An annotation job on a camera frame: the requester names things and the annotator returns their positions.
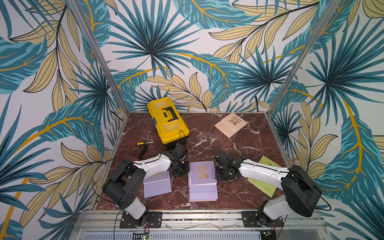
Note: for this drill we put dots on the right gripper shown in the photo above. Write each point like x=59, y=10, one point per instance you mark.
x=226, y=173

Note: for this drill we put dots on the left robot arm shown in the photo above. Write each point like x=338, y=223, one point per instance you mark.
x=124, y=183

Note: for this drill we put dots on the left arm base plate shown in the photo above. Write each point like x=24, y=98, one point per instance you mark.
x=152, y=220

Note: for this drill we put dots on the red handled tool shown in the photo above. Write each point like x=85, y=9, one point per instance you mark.
x=142, y=152

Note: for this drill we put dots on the pink calendar at back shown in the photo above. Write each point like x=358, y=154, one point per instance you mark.
x=231, y=124

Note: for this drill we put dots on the yellow plastic toolbox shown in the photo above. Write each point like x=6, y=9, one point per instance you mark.
x=171, y=127

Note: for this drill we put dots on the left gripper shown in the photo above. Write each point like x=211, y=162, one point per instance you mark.
x=187, y=170

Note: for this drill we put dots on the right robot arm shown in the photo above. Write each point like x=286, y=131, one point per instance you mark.
x=301, y=193

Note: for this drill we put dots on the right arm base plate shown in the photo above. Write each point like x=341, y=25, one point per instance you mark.
x=257, y=219

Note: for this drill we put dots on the yellow black screwdriver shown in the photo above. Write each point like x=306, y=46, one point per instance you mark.
x=140, y=144

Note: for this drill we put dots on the purple calendar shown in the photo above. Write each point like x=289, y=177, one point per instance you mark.
x=203, y=197
x=157, y=184
x=202, y=177

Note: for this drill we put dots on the green calendar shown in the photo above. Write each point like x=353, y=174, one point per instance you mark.
x=266, y=188

